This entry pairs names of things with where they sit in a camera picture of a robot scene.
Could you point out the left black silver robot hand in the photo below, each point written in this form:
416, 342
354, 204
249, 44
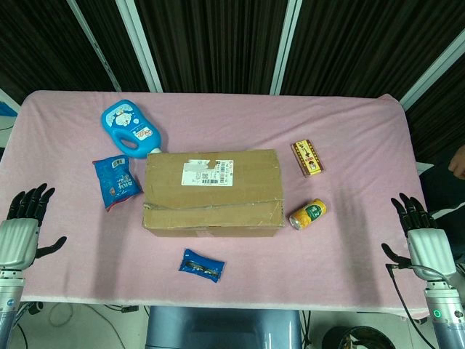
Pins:
18, 240

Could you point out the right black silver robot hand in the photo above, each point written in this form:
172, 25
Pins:
432, 251

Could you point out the large brown cardboard box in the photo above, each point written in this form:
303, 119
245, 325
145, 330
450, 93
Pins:
214, 203

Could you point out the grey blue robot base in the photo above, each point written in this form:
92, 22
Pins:
221, 327

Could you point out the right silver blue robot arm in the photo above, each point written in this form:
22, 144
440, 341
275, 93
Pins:
443, 320

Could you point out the person in dark clothes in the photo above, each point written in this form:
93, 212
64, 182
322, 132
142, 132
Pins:
457, 165

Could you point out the blue snack bag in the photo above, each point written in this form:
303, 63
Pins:
118, 181

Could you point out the black round bin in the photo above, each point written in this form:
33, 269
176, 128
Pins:
341, 338

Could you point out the yellow drink can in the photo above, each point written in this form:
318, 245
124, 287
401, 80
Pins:
309, 214

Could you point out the black power adapter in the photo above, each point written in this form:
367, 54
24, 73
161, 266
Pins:
128, 309

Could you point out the blue object beside table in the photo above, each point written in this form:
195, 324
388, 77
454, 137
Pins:
7, 110

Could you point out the red yellow small box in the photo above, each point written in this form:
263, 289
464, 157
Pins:
308, 158

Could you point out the small blue packet black stripe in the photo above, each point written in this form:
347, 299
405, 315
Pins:
201, 265

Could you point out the pink tablecloth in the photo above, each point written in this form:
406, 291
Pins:
236, 116

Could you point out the white slanted partition post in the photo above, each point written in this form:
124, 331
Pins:
436, 67

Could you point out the thin grey partition post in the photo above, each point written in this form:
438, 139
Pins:
93, 43

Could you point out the wide white partition post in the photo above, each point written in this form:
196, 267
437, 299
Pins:
140, 43

